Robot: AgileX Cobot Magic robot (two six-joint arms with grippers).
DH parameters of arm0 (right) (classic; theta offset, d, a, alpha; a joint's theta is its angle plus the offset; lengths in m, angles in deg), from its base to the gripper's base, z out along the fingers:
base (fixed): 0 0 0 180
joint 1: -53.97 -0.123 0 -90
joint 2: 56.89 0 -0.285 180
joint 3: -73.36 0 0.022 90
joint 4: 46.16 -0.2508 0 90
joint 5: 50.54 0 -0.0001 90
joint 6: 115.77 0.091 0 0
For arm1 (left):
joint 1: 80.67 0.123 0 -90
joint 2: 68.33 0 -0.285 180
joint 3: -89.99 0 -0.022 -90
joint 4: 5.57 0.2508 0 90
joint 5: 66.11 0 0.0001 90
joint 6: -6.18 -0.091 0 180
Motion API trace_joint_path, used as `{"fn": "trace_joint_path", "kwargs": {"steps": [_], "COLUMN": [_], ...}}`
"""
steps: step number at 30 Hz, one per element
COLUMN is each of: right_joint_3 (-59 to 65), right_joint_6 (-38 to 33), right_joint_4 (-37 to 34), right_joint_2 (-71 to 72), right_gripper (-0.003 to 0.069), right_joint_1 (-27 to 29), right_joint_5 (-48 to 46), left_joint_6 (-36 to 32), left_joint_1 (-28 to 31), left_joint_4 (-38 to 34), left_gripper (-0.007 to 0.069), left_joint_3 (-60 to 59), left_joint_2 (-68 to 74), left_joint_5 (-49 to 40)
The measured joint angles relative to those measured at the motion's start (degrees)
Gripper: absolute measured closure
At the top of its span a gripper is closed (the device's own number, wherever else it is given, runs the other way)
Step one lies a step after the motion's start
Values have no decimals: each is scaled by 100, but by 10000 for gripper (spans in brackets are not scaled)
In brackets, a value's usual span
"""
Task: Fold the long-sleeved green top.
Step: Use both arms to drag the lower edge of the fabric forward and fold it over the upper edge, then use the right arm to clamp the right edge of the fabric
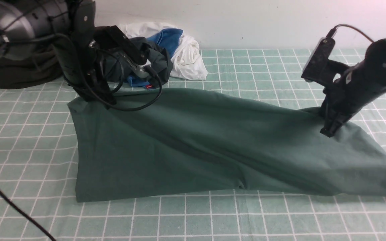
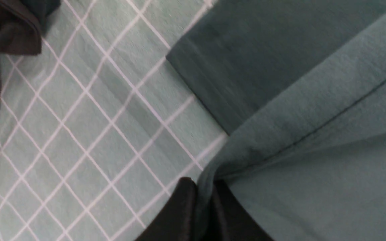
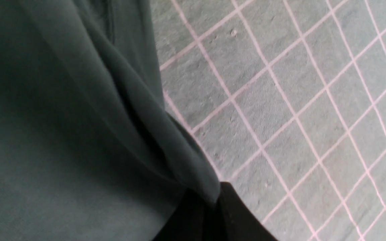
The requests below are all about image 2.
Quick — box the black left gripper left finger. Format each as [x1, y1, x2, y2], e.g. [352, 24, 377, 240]
[136, 177, 197, 241]

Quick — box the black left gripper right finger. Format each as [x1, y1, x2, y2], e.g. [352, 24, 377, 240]
[210, 180, 273, 241]

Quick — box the green long-sleeve shirt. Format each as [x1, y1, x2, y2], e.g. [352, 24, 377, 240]
[166, 0, 386, 241]

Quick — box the green checkered tablecloth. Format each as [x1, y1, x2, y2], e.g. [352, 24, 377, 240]
[0, 0, 227, 241]

